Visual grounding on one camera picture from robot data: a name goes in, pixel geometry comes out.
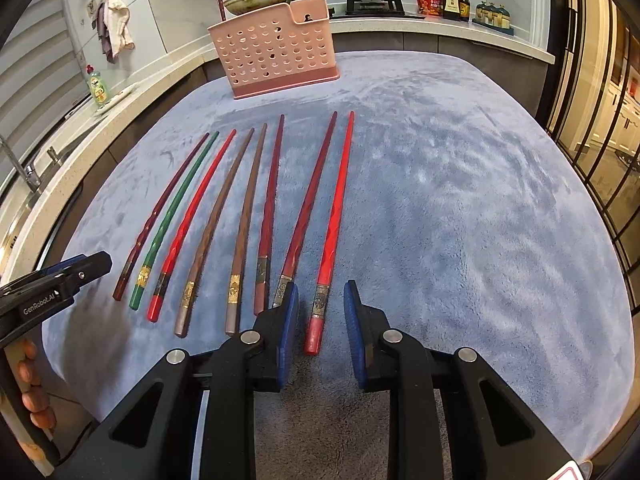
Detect steel faucet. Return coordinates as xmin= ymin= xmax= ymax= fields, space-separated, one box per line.
xmin=0 ymin=135 xmax=43 ymax=196

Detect white window blinds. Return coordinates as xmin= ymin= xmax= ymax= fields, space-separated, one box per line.
xmin=0 ymin=25 xmax=88 ymax=161

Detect brown chopstick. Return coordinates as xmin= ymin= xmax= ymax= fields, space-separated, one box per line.
xmin=224 ymin=122 xmax=269 ymax=337
xmin=173 ymin=127 xmax=256 ymax=339

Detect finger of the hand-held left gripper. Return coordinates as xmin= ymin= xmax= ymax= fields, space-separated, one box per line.
xmin=35 ymin=251 xmax=114 ymax=293

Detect green dish soap bottle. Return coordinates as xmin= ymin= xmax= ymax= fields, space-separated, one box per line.
xmin=85 ymin=64 xmax=112 ymax=107

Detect blue-grey plush mat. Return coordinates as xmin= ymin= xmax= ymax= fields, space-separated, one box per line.
xmin=41 ymin=51 xmax=632 ymax=480

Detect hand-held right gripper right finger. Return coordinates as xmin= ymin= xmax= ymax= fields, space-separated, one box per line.
xmin=344 ymin=280 xmax=576 ymax=480

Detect pink perforated utensil holder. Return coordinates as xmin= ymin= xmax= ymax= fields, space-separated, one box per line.
xmin=207 ymin=0 xmax=342 ymax=101

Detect person's left hand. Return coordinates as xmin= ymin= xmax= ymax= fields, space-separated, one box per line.
xmin=12 ymin=337 xmax=57 ymax=431

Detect black framed glass door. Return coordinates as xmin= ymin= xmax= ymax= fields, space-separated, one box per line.
xmin=545 ymin=0 xmax=640 ymax=311

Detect purple hanging cloth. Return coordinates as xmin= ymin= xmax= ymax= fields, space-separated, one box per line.
xmin=91 ymin=2 xmax=117 ymax=64

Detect white tray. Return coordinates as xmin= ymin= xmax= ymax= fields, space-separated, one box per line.
xmin=95 ymin=85 xmax=138 ymax=113

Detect black gas stove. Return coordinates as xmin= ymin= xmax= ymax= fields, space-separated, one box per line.
xmin=300 ymin=0 xmax=427 ymax=21

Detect white hanging towel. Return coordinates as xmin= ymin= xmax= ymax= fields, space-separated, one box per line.
xmin=104 ymin=0 xmax=136 ymax=58

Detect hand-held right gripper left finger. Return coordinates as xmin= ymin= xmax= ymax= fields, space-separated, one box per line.
xmin=60 ymin=282 xmax=301 ymax=480

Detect spice jar set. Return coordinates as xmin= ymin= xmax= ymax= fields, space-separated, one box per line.
xmin=472 ymin=1 xmax=515 ymax=36

